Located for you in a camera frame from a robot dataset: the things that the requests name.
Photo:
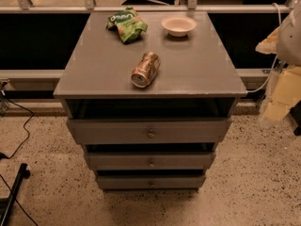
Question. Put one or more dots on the grey middle drawer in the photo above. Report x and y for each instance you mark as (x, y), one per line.
(149, 161)

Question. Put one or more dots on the grey drawer cabinet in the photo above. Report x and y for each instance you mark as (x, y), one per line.
(196, 80)

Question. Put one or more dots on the grey bottom drawer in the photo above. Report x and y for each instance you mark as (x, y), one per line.
(166, 182)

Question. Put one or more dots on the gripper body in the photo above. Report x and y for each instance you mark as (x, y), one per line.
(290, 40)

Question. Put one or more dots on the copper soda can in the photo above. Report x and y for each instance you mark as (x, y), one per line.
(146, 70)

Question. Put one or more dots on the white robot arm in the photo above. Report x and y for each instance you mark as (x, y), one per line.
(285, 43)

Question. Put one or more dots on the black stand leg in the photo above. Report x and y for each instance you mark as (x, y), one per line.
(7, 203)

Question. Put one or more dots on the green chip bag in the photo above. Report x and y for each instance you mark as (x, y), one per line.
(128, 23)

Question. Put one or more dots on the white bowl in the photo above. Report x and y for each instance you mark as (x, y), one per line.
(178, 26)

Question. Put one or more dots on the grey top drawer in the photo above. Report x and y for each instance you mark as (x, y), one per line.
(147, 132)

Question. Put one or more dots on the metal railing frame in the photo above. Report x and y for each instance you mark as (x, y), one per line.
(150, 8)

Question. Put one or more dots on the grey drawer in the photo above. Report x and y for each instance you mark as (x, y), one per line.
(149, 161)
(166, 182)
(147, 132)

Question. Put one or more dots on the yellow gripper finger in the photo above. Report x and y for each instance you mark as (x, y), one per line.
(268, 45)

